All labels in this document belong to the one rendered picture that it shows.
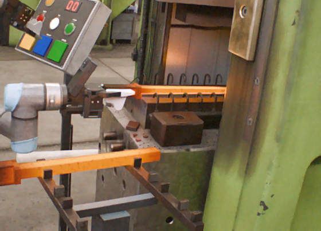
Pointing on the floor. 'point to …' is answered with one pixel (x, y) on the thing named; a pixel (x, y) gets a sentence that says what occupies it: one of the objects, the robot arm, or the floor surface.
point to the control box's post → (64, 150)
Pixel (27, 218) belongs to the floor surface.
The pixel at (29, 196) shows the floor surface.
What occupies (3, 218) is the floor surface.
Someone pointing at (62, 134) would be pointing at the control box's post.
